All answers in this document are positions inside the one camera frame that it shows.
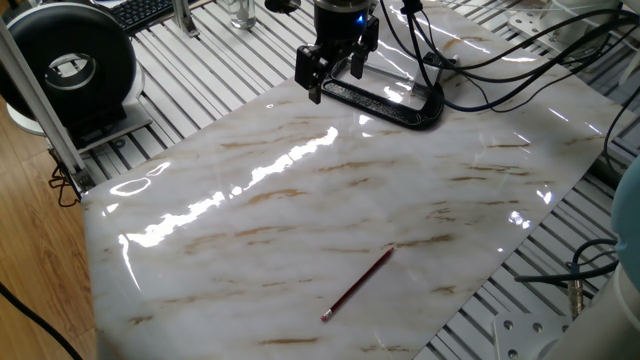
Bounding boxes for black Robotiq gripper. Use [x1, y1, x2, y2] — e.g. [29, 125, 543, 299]
[294, 0, 380, 105]

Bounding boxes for red pencil with eraser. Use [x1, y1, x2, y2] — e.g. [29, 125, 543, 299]
[320, 246, 396, 323]

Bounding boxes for black round knob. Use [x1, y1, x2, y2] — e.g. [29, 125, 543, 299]
[263, 0, 302, 15]

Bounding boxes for clear drinking glass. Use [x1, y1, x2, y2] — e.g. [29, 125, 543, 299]
[227, 0, 257, 30]

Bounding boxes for black computer keyboard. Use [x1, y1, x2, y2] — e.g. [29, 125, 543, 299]
[107, 0, 201, 34]

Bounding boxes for white marble pattern sheet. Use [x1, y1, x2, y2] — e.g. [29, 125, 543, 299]
[81, 0, 624, 360]

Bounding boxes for aluminium profile beam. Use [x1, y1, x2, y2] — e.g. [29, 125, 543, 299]
[0, 17, 97, 195]

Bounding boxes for black gripper cable bundle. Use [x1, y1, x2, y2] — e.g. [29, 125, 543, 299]
[378, 0, 640, 174]

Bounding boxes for aluminium angle bracket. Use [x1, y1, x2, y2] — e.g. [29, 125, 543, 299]
[171, 0, 201, 39]

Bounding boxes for white perforated mount plate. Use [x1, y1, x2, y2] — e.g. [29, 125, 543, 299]
[507, 9, 601, 56]

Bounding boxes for grey metal base plate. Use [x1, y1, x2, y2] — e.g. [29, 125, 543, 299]
[74, 102, 154, 154]

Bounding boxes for black round ring fan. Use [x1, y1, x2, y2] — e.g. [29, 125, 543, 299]
[0, 2, 146, 137]

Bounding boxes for grey round pedestal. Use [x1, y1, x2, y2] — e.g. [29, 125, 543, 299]
[539, 0, 626, 46]

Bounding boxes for black tangled thin cables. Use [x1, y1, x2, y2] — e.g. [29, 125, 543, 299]
[48, 162, 81, 209]

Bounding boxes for black base cable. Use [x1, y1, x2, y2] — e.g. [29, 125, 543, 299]
[514, 238, 621, 286]

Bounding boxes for silver robot mount plate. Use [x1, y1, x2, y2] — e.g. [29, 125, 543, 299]
[492, 312, 574, 360]

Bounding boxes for silver cable connector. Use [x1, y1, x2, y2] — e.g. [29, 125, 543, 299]
[567, 277, 586, 321]

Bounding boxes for black floor cable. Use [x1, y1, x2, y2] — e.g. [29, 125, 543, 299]
[0, 282, 84, 360]

